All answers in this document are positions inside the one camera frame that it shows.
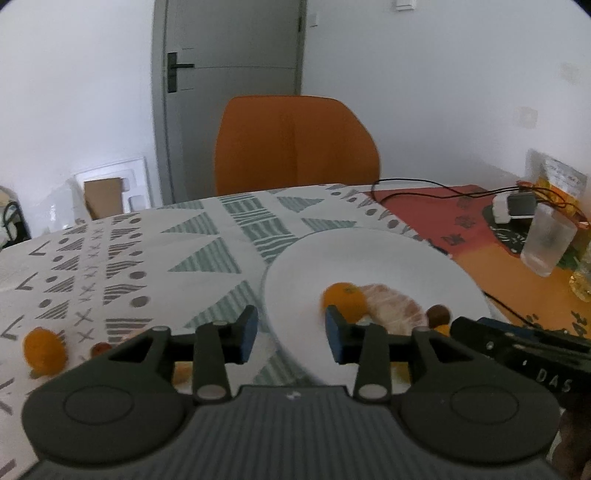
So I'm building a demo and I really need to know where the snack packet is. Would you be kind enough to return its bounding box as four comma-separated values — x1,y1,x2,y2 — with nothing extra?
526,148,591,223

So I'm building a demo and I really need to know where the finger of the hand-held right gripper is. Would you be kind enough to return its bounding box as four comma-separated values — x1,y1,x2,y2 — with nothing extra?
477,316,560,341
450,316,514,359

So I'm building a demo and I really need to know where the orange chair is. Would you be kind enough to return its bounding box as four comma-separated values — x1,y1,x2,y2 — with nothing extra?
214,95,381,196

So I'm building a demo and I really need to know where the large peeled citrus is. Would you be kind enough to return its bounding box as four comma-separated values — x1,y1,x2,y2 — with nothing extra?
359,283,430,336

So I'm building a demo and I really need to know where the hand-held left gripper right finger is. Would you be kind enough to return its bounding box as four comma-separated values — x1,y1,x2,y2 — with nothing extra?
324,306,502,405

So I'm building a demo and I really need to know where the thin black cable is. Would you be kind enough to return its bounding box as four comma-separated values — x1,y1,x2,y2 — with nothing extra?
479,288,533,326

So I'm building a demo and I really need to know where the red orange printed mat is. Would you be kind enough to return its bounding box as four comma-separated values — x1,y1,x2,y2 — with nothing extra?
364,184,591,343

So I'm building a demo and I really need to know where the clear plastic bag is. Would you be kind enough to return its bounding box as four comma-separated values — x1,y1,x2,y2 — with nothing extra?
43,184,89,227

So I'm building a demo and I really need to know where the dark plum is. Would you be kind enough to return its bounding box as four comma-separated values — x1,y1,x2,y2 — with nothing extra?
425,304,451,326

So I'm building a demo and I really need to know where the round orange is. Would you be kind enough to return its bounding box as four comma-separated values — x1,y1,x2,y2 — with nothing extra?
320,282,370,324
23,327,66,375

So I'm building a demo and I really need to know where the cardboard box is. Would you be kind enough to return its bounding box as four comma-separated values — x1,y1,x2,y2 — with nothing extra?
83,177,126,220

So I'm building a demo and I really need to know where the white power adapter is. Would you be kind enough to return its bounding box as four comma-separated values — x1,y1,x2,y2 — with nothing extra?
491,191,539,225

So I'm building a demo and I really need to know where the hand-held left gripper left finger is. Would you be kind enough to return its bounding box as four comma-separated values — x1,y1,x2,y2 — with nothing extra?
81,305,259,405

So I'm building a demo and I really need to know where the white foam panel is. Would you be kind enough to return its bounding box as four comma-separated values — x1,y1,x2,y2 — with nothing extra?
73,156,153,216

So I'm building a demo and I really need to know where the patterned tablecloth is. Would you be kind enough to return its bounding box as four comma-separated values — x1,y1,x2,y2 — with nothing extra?
0,183,462,480

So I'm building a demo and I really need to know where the grey door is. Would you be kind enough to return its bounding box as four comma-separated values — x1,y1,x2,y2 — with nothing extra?
152,0,308,206

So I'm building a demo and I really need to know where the black door handle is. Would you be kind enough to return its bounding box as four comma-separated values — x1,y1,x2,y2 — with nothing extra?
165,52,195,94

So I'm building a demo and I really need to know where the white plate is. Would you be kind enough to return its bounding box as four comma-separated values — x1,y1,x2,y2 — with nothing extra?
261,228,491,385

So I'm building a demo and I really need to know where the person's right hand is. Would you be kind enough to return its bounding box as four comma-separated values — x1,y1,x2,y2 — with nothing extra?
551,406,591,480

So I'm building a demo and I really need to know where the clear plastic cup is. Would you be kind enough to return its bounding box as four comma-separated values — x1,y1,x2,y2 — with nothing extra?
520,202,579,278

